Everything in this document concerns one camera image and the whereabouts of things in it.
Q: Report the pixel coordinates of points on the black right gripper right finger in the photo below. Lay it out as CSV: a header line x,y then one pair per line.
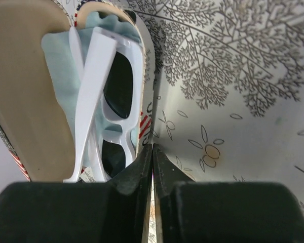
x,y
189,211

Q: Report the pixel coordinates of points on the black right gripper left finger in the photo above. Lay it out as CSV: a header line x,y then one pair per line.
x,y
114,211

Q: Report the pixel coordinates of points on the light blue cleaning cloth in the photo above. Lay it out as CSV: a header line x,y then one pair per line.
x,y
66,82

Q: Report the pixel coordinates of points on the floral pattern table mat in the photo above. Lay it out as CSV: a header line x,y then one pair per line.
x,y
228,91

